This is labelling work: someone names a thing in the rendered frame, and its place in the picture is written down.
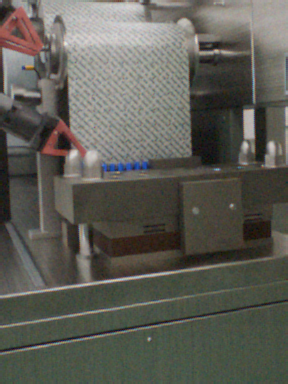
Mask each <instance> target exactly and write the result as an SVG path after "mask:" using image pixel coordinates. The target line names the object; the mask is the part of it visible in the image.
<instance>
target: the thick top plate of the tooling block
mask: <svg viewBox="0 0 288 384"><path fill-rule="evenodd" d="M256 162H257V163H256V164H237V163H227V164H213V165H201V166H199V167H185V168H171V169H156V170H152V169H140V170H126V171H111V172H104V177H105V180H100V181H81V178H82V176H75V177H64V176H63V175H54V190H55V209H56V210H57V211H58V212H59V213H60V214H61V215H63V216H64V217H65V218H66V219H68V220H69V221H70V222H71V223H73V224H74V225H76V224H86V223H95V222H105V221H115V220H125V219H134V218H144V217H155V216H164V215H174V214H180V203H179V182H189V181H201V180H213V179H226V178H240V179H241V189H242V207H252V206H261V205H271V204H281V203H288V164H284V165H285V166H284V167H263V165H265V162H258V161H256Z"/></svg>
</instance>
